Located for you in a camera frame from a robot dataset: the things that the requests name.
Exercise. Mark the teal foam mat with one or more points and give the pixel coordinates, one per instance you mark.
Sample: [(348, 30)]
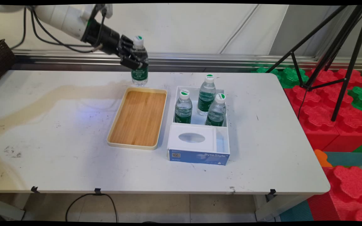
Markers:
[(347, 158)]

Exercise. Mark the orange foam piece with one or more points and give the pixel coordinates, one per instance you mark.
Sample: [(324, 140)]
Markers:
[(321, 158)]

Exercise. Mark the white box blue side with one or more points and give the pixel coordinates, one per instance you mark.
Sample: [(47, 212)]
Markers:
[(196, 142)]

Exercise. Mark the large red foam block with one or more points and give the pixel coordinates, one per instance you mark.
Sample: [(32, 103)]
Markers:
[(325, 119)]

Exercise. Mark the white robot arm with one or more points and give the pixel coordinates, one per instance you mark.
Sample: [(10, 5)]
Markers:
[(58, 17)]

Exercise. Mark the black tripod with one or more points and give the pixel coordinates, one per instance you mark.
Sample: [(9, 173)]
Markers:
[(341, 47)]

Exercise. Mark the dark brown wicker basket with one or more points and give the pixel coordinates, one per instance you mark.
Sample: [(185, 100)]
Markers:
[(0, 59)]

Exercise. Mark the aluminium rail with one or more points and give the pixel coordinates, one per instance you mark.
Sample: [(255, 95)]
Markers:
[(200, 58)]

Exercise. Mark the black table edge clip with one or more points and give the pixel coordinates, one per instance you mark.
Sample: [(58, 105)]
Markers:
[(97, 191), (35, 189), (272, 193)]

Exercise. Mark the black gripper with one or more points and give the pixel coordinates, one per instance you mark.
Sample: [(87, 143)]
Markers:
[(102, 37)]

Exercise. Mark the water bottle green label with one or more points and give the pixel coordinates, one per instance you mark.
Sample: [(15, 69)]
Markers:
[(139, 77), (183, 108), (206, 94), (216, 111)]

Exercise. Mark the bamboo tray cream rim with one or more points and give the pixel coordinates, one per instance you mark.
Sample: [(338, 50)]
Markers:
[(138, 117)]

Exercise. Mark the white table leg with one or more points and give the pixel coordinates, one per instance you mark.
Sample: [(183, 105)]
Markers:
[(270, 207)]

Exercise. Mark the green foam block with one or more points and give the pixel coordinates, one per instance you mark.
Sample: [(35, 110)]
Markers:
[(361, 99), (289, 77)]

